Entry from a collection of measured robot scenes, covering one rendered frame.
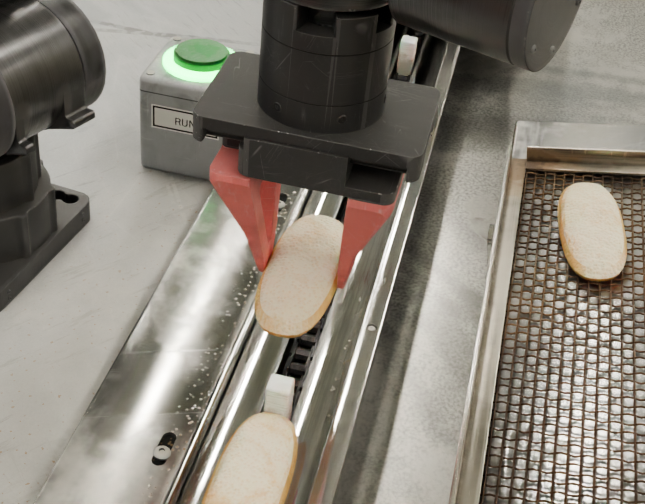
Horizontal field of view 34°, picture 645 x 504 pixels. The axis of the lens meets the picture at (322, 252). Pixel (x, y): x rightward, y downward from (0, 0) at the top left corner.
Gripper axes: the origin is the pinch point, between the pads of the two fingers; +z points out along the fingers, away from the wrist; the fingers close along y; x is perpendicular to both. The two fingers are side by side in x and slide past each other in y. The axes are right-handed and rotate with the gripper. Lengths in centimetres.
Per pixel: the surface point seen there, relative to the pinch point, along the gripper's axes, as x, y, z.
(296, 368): 1.6, -0.2, 9.0
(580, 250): 9.2, 14.1, 2.5
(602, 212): 13.0, 15.2, 2.1
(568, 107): 42.0, 14.1, 11.0
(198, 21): 45, -20, 11
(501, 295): 5.4, 10.2, 3.8
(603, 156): 19.9, 15.2, 2.4
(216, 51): 24.1, -12.1, 2.3
